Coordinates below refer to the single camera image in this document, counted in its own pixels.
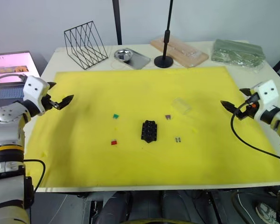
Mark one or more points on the black round-base stand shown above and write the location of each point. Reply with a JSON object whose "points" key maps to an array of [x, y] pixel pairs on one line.
{"points": [[163, 61]]}

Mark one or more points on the open laptop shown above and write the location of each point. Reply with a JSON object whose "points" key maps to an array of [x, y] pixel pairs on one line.
{"points": [[11, 63]]}

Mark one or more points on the flat steel tray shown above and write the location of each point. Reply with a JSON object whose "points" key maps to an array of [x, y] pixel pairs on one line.
{"points": [[140, 61]]}

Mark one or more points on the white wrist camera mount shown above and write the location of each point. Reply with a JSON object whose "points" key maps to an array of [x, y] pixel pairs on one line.
{"points": [[267, 92], [35, 89]]}

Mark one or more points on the black upright pole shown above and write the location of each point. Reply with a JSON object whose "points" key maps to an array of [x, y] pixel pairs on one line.
{"points": [[117, 21]]}

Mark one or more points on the black fuse box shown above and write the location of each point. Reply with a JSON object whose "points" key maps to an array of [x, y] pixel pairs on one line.
{"points": [[149, 131]]}

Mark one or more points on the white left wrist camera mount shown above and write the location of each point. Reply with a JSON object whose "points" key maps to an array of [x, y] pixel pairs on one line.
{"points": [[35, 89]]}

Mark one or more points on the round steel bowl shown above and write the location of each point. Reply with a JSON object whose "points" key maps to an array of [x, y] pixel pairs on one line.
{"points": [[123, 56]]}

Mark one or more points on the small brown fuse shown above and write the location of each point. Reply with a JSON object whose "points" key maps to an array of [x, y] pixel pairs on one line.
{"points": [[168, 116]]}

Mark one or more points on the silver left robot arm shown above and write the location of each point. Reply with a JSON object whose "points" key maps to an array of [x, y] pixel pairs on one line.
{"points": [[4, 130]]}

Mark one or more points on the grey white sneaker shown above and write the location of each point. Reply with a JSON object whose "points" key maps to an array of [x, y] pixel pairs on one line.
{"points": [[266, 212]]}

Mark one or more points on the small clear grey fuse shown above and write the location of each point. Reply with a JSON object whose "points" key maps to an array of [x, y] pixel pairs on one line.
{"points": [[178, 139]]}

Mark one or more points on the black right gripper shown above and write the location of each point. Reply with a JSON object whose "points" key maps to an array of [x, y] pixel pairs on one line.
{"points": [[247, 110]]}

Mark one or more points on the dark rounded shape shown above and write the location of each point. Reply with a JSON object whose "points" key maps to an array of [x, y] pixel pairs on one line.
{"points": [[114, 207]]}

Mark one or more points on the clear plastic cover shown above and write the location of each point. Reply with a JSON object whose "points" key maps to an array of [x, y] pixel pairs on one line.
{"points": [[181, 106]]}

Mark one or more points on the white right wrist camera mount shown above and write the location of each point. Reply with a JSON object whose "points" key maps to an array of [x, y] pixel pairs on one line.
{"points": [[267, 92]]}

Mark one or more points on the small red fuse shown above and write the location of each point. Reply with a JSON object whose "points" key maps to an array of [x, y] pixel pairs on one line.
{"points": [[114, 142]]}

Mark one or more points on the yellow foam mat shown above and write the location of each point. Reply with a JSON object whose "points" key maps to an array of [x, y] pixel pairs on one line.
{"points": [[130, 93]]}

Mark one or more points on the small yellow fuse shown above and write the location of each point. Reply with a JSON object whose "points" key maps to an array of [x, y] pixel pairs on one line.
{"points": [[195, 130]]}

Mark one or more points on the wooden board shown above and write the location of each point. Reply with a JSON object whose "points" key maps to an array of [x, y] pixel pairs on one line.
{"points": [[191, 59]]}

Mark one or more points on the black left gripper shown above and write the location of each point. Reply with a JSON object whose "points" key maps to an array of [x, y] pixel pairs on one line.
{"points": [[49, 103]]}

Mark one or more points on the small green fuse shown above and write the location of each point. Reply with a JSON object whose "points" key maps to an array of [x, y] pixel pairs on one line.
{"points": [[116, 116]]}

